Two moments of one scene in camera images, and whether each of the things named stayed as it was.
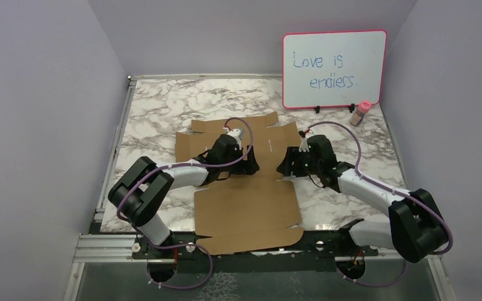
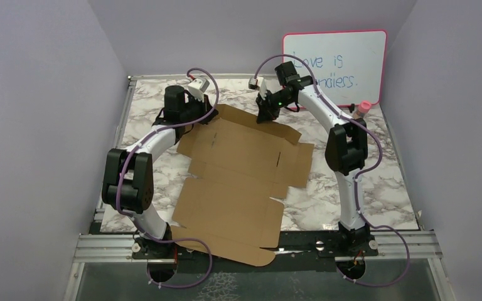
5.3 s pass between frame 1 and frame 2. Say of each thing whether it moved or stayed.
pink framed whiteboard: stayed
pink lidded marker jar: stayed
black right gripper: moved
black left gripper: moved
